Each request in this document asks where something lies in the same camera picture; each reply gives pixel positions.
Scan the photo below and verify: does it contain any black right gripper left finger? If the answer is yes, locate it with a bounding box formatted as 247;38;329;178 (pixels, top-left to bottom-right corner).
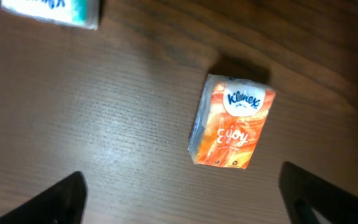
0;171;88;224

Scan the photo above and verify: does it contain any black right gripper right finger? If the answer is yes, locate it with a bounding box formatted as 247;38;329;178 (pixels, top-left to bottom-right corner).
278;161;358;223

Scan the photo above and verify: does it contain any orange Kleenex tissue pack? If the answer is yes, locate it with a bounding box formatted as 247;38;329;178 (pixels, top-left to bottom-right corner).
188;74;275;169

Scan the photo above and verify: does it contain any teal Kleenex tissue pack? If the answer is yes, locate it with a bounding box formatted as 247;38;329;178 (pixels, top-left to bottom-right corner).
1;0;100;30

